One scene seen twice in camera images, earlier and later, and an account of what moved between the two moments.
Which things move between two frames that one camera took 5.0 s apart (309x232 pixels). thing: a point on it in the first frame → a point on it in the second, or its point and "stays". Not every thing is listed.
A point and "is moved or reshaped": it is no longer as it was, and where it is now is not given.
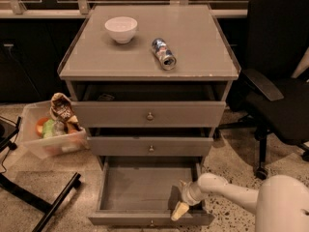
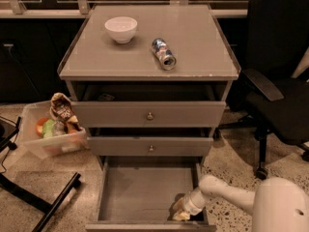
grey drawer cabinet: (149, 81) stays
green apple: (48, 129) stays
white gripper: (187, 193) → (189, 202)
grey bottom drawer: (145, 195) is moved or reshaped
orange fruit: (39, 126) stays
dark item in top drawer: (106, 98) stays
